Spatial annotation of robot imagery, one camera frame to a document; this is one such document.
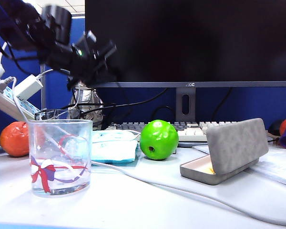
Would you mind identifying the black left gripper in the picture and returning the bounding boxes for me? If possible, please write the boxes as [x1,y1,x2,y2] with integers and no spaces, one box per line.
[41,40,121,91]

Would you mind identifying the black frame glasses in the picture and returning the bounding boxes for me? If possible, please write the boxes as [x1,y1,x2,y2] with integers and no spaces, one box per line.
[34,107,71,121]

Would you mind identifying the grey felt glasses case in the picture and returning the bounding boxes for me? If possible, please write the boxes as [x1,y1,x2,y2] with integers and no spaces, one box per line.
[180,118,269,186]

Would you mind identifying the silver robot bust figurine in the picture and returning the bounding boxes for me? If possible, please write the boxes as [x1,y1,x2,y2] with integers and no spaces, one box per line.
[70,81,104,131]

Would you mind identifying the white charger adapter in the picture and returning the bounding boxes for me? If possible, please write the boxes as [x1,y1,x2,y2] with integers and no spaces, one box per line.
[13,74,44,101]

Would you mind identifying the blue white tissue pack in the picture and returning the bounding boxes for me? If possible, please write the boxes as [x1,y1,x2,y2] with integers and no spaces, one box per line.
[92,130,139,164]

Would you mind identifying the clear glass ribbon-print cup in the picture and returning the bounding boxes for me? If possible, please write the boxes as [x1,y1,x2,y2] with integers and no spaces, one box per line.
[28,119,93,198]

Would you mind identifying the grey plug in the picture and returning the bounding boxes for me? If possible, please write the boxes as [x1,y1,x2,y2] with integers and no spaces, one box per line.
[0,76,17,90]

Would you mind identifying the white power strip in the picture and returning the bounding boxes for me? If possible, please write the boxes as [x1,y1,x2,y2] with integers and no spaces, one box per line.
[0,80,41,121]

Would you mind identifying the green apple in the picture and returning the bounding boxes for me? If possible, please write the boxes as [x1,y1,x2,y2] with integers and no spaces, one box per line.
[139,119,179,161]

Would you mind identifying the grey monitor stand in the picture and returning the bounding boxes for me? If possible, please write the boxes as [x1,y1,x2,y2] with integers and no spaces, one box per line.
[175,87,196,123]

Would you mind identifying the black AOC computer monitor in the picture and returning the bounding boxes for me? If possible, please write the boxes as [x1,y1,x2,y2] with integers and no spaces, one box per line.
[85,0,286,88]

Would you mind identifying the grey white mechanical keyboard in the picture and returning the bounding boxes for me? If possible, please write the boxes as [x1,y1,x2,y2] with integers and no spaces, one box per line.
[112,121,239,143]

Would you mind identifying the black computer mouse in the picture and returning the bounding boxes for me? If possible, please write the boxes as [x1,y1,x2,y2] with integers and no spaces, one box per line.
[268,120,285,137]

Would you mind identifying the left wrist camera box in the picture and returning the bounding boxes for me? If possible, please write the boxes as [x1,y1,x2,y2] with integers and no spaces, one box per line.
[72,30,118,63]

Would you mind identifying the thin white charger cable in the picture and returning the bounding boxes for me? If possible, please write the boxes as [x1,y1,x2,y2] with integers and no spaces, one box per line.
[38,68,83,120]

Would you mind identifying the thin black cable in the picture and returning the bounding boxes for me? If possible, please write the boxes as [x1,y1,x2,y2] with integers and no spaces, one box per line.
[211,87,232,122]
[152,105,176,122]
[61,87,169,125]

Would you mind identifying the silver partition frame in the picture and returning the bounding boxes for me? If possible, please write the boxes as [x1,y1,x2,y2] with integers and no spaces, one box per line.
[40,13,86,110]

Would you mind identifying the long white cable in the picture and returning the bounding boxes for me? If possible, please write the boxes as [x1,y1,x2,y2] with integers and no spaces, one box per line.
[11,76,286,228]

